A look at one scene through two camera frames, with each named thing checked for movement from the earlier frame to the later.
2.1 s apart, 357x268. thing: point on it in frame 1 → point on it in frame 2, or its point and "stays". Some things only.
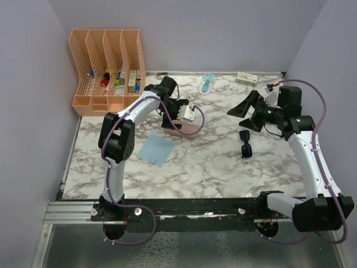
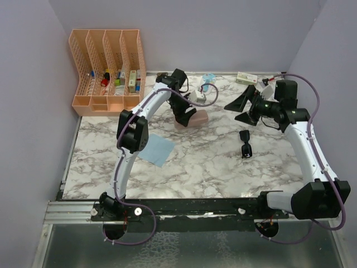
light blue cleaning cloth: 155,149 stays
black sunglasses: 246,151 stays
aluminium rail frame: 71,212 stays
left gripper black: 167,120 → 182,116
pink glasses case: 187,127 → 199,119
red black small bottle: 105,81 stays
